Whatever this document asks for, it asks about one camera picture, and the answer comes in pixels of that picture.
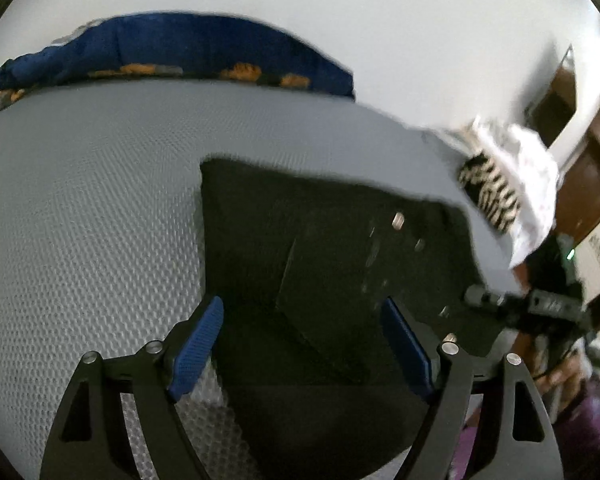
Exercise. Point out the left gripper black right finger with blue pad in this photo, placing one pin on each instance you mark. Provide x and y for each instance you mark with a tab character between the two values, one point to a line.
515	438

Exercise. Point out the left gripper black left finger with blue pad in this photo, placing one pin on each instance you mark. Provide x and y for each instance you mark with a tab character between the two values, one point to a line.
88	439

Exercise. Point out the black denim pants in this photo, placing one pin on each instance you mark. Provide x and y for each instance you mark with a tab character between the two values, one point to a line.
302	266

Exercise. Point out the purple floral cloth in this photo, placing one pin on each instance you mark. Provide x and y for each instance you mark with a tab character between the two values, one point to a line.
577	431

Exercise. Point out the black white zigzag cloth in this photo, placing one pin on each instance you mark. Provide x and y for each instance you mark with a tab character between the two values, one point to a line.
487	187

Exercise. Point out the white crumpled cloth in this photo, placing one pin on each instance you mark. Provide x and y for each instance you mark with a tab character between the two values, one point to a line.
528	166

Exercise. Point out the brown white wardrobe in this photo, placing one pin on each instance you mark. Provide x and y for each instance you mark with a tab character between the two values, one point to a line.
566	115

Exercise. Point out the blue orange patterned blanket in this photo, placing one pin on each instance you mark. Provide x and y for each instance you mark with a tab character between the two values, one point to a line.
176	45

